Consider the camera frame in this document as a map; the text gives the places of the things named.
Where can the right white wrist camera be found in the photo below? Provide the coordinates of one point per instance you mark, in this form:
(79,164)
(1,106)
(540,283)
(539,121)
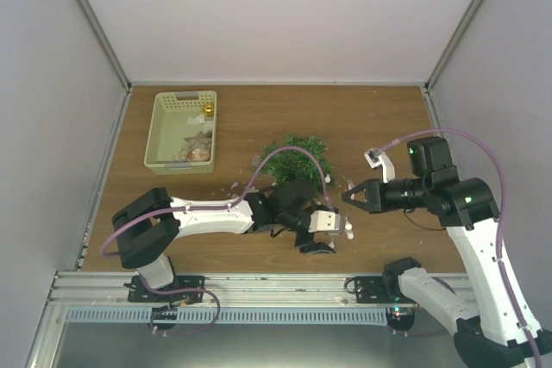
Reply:
(378,159)

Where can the aluminium front rail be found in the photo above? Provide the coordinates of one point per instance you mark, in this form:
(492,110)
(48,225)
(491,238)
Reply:
(282,290)

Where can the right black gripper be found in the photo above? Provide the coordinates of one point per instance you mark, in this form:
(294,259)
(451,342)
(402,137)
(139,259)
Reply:
(375,202)

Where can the red white round ornament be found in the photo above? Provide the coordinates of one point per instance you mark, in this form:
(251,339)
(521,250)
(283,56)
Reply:
(199,155)

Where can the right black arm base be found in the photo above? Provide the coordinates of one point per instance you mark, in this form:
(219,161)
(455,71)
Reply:
(376,289)

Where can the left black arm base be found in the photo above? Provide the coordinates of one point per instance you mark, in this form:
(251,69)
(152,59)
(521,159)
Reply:
(138,293)

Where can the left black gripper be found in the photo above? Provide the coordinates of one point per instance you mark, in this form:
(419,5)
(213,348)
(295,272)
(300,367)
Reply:
(308,245)

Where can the white foil flakes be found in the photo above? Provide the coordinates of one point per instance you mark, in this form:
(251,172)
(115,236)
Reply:
(233,190)

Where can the pale green perforated basket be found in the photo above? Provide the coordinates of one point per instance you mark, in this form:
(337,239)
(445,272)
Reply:
(175,117)

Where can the gold bauble ornament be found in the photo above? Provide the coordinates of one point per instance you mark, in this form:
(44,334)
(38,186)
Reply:
(209,110)

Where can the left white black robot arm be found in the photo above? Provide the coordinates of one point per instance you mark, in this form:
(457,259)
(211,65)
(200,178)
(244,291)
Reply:
(150,224)

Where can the small green christmas tree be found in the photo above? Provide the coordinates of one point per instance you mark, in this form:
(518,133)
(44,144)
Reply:
(286,166)

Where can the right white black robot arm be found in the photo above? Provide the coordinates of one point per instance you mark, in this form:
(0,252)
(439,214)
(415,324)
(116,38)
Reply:
(498,329)

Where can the grey slotted cable duct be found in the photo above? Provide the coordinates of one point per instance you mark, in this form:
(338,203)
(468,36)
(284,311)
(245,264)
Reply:
(376,317)

